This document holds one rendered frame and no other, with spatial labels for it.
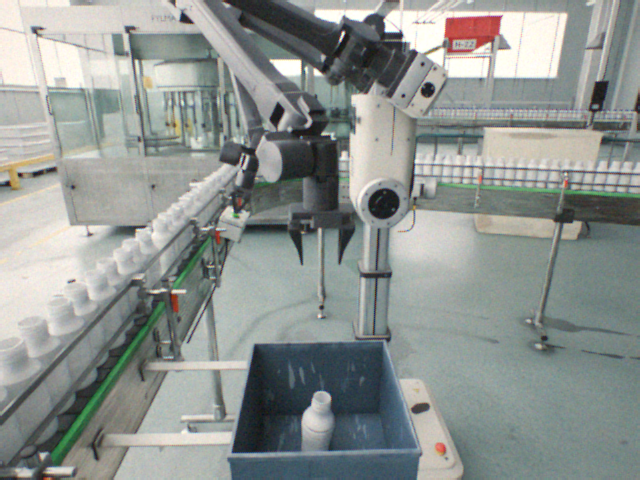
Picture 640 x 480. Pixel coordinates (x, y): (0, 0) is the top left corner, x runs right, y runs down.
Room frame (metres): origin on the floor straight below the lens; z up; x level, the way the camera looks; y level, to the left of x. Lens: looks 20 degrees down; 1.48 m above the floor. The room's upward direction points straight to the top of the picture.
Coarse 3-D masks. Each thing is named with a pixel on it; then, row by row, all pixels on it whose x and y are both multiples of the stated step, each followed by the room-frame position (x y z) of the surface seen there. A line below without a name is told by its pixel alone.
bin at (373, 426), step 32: (256, 352) 0.77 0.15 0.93; (288, 352) 0.77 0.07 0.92; (320, 352) 0.77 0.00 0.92; (352, 352) 0.77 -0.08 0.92; (384, 352) 0.76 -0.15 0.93; (256, 384) 0.75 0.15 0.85; (288, 384) 0.77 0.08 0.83; (320, 384) 0.77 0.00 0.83; (352, 384) 0.77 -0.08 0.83; (384, 384) 0.74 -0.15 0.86; (256, 416) 0.72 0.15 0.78; (288, 416) 0.77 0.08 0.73; (352, 416) 0.77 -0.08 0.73; (384, 416) 0.71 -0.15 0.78; (96, 448) 0.49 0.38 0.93; (160, 448) 0.71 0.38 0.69; (256, 448) 0.67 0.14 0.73; (288, 448) 0.67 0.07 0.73; (352, 448) 0.67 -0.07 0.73; (384, 448) 0.67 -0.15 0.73; (416, 448) 0.48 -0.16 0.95
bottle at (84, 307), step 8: (64, 288) 0.62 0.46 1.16; (72, 288) 0.64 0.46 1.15; (80, 288) 0.62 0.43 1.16; (72, 296) 0.61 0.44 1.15; (80, 296) 0.62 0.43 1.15; (88, 296) 0.64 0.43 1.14; (80, 304) 0.62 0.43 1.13; (88, 304) 0.63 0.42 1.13; (96, 304) 0.64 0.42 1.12; (80, 312) 0.61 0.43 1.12; (88, 312) 0.61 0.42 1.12; (96, 312) 0.63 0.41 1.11; (88, 320) 0.61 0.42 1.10; (96, 328) 0.62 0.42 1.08; (88, 336) 0.61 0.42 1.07; (96, 336) 0.62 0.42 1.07; (104, 336) 0.64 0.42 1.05; (96, 344) 0.61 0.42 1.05; (104, 344) 0.63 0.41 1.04; (96, 352) 0.61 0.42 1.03; (104, 360) 0.62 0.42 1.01
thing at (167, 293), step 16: (224, 192) 1.66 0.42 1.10; (224, 208) 1.66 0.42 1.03; (192, 224) 1.21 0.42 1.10; (240, 240) 1.67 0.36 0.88; (144, 288) 0.78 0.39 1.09; (144, 304) 0.77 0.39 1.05; (176, 304) 0.77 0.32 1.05; (176, 336) 0.77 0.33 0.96; (160, 352) 0.79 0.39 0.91; (176, 352) 0.77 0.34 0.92; (32, 448) 0.33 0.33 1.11; (0, 464) 0.33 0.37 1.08; (32, 464) 0.32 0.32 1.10; (48, 464) 0.33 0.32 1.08
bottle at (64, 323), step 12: (60, 300) 0.58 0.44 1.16; (48, 312) 0.56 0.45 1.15; (60, 312) 0.55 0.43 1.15; (72, 312) 0.57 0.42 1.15; (48, 324) 0.56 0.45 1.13; (60, 324) 0.55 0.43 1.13; (72, 324) 0.56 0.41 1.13; (84, 324) 0.58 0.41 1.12; (60, 336) 0.54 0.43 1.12; (72, 336) 0.55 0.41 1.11; (84, 348) 0.56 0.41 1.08; (72, 360) 0.55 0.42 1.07; (84, 360) 0.56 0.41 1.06; (72, 372) 0.54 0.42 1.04; (96, 372) 0.58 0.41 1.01; (84, 384) 0.55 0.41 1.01
